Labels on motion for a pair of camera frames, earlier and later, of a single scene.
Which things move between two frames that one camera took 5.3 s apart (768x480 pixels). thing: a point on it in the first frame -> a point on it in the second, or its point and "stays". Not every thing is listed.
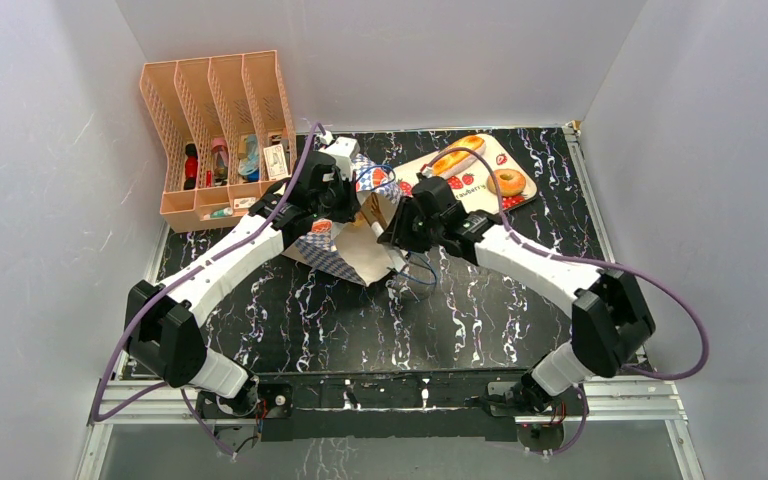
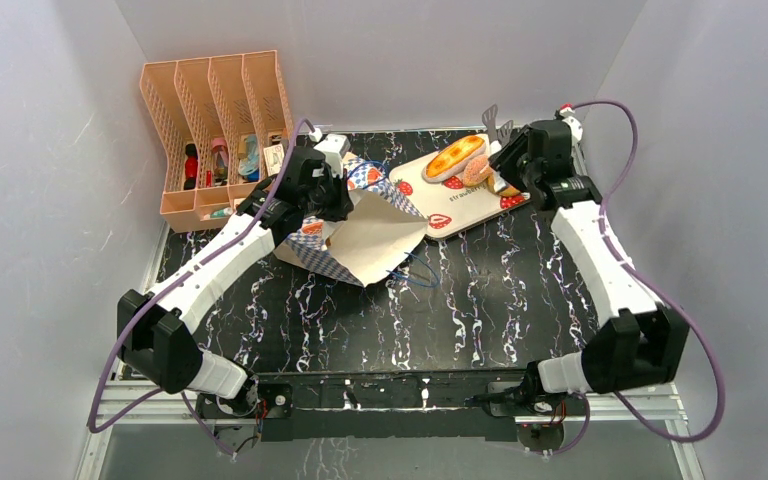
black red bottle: (191, 166) stays
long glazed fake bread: (448, 161) stays
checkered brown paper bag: (353, 249) stays
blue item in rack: (249, 167) stays
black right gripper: (396, 232) -> (513, 163)
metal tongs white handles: (379, 222) -> (498, 140)
